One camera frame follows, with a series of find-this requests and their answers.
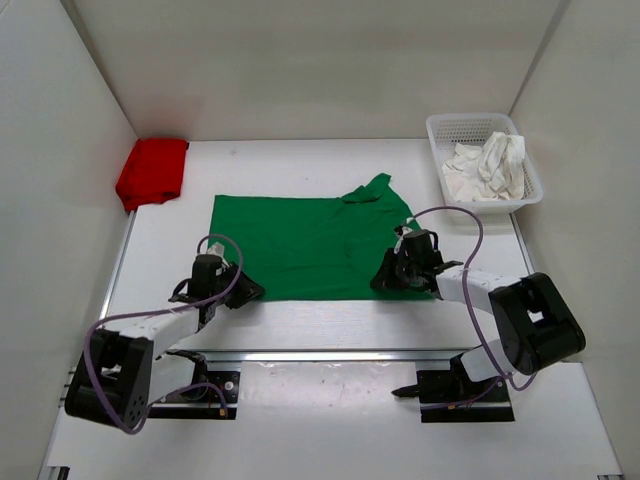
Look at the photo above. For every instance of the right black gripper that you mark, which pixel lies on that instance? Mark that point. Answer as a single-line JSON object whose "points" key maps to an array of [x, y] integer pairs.
{"points": [[386, 278]]}

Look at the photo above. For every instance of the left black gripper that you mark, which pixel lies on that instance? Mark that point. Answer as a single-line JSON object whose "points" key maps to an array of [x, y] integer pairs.
{"points": [[246, 290]]}

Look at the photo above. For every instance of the green t-shirt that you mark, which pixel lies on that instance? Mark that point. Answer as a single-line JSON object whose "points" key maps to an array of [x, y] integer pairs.
{"points": [[314, 249]]}

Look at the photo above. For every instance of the red t-shirt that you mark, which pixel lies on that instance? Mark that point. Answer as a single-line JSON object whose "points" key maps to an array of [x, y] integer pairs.
{"points": [[153, 172]]}

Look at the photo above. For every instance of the white t-shirt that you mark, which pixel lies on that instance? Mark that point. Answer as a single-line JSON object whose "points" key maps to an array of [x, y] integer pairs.
{"points": [[492, 172]]}

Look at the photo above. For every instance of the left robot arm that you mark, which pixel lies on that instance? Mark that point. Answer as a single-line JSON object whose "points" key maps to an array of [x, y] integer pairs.
{"points": [[121, 374]]}

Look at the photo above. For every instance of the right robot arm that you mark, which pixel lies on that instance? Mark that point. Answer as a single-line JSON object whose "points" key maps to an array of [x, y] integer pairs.
{"points": [[535, 326]]}

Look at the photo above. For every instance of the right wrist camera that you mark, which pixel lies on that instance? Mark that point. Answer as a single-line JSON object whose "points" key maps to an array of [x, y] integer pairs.
{"points": [[421, 245]]}

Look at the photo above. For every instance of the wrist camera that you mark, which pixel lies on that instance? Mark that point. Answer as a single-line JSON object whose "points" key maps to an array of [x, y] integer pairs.
{"points": [[421, 245], [207, 272]]}

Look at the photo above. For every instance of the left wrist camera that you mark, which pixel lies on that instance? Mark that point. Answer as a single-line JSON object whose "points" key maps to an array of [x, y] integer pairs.
{"points": [[207, 272]]}

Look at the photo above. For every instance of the aluminium rail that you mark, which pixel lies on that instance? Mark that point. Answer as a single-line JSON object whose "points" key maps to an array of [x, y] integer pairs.
{"points": [[325, 356]]}

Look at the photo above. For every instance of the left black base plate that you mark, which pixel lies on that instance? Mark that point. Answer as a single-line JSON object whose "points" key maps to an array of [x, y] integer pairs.
{"points": [[205, 404]]}

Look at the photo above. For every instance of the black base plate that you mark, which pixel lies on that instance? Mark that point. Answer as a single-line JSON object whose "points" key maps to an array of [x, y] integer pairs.
{"points": [[205, 404], [446, 395]]}

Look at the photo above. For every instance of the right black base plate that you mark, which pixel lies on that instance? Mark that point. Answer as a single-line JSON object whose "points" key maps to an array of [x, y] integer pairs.
{"points": [[446, 395]]}

